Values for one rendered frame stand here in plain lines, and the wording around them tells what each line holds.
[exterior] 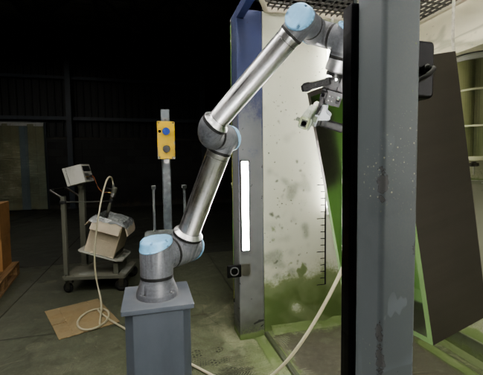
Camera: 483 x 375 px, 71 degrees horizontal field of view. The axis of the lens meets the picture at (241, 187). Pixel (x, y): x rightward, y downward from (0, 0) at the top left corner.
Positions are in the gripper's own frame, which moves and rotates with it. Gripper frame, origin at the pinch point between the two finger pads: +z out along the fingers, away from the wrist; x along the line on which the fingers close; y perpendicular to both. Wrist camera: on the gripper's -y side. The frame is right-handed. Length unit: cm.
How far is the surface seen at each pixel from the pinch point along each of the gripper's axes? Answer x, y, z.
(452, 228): 9, 69, 30
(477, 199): 135, 129, 57
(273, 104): 97, -34, 21
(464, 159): 22, 65, 4
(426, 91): -91, 15, -30
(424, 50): -89, 13, -35
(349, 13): -90, 3, -37
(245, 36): 102, -65, -16
